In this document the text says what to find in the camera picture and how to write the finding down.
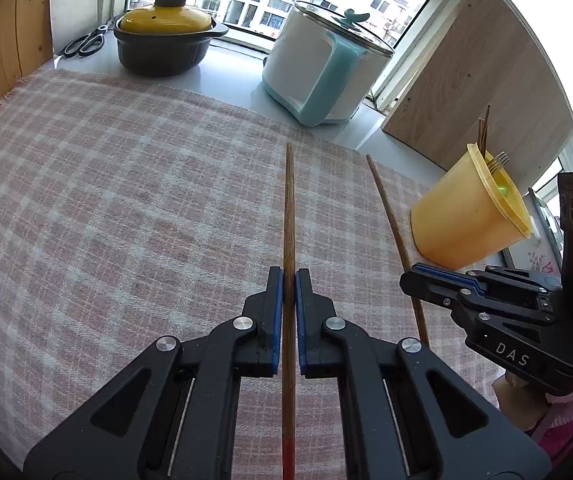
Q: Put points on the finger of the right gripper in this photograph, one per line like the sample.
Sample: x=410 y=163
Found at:
x=463 y=280
x=439 y=292

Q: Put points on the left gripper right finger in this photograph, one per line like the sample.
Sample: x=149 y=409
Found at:
x=405 y=413

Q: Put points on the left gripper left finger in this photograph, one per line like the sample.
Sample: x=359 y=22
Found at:
x=171 y=412

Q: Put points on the wooden chopstick pair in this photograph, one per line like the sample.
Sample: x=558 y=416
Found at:
x=289 y=322
x=402 y=250

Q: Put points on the metal fork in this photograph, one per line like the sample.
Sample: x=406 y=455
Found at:
x=498 y=162

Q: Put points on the wooden chopstick red tip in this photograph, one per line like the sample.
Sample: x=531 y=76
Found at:
x=480 y=132

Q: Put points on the right hand in glove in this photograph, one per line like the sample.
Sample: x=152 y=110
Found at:
x=541 y=415

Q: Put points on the yellow plastic utensil container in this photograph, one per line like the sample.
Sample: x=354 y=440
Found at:
x=464 y=218

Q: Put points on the white teal electric pot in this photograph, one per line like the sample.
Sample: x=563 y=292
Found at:
x=324 y=64

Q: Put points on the large wooden board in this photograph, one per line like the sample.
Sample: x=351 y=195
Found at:
x=489 y=63

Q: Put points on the black pot yellow lid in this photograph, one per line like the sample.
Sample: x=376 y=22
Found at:
x=165 y=39

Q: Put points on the black scissors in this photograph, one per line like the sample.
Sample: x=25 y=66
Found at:
x=86 y=45

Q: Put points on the grey cutting board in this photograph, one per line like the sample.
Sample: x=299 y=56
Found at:
x=76 y=0

